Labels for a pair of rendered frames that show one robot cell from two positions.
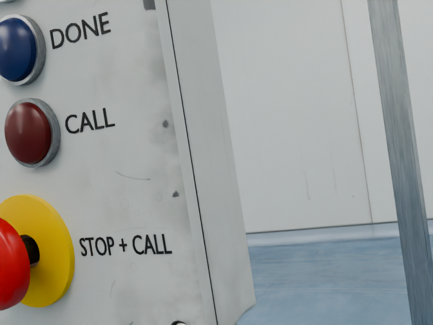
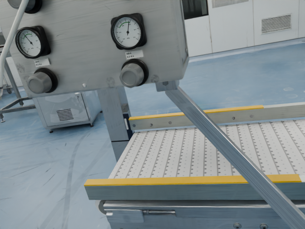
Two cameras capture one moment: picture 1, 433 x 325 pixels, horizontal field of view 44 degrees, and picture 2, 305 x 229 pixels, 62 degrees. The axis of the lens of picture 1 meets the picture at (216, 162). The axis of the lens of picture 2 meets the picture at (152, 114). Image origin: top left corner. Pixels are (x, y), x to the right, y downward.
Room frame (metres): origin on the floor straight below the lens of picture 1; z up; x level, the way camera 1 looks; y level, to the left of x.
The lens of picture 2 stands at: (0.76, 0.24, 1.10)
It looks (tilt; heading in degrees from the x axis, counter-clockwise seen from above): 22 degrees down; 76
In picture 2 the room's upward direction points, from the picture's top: 11 degrees counter-clockwise
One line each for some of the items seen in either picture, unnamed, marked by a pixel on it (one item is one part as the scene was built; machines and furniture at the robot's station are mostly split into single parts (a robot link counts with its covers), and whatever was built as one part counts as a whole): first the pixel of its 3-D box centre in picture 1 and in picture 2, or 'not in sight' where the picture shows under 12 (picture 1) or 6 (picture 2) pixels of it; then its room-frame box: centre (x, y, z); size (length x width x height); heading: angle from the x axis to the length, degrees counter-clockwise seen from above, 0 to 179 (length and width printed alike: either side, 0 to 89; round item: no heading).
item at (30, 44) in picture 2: not in sight; (31, 42); (0.72, 0.59, 1.10); 0.04 x 0.01 x 0.04; 150
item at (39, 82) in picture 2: not in sight; (39, 78); (0.71, 0.59, 1.05); 0.03 x 0.02 x 0.04; 150
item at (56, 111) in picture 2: not in sight; (68, 93); (0.56, 3.42, 0.38); 0.63 x 0.57 x 0.76; 158
